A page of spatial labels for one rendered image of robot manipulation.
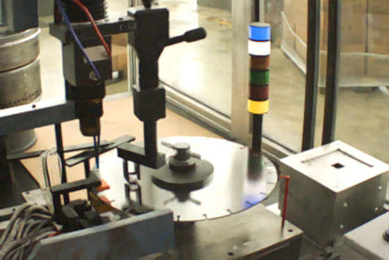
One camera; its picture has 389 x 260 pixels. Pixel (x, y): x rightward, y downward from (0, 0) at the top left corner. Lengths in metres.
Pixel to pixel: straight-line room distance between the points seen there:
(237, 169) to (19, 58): 0.71
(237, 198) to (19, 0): 0.49
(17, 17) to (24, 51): 0.57
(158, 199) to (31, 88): 0.72
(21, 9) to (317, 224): 0.70
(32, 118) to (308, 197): 0.56
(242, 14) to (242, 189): 0.69
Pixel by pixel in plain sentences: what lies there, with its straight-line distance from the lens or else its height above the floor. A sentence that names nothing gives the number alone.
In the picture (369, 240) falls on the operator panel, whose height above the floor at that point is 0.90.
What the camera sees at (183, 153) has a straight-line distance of 1.00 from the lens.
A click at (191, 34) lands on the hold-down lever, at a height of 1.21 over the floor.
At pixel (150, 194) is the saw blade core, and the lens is 0.96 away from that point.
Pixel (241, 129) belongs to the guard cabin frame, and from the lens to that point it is 1.65.
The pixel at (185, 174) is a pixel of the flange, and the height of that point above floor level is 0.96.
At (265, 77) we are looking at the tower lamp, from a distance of 1.23.
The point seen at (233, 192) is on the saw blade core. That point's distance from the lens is 0.97.
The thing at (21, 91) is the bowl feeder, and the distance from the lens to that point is 1.54.
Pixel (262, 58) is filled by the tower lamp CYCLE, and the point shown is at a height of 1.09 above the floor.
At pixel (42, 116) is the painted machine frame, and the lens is 1.10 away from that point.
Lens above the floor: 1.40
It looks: 20 degrees down
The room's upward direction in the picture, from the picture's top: straight up
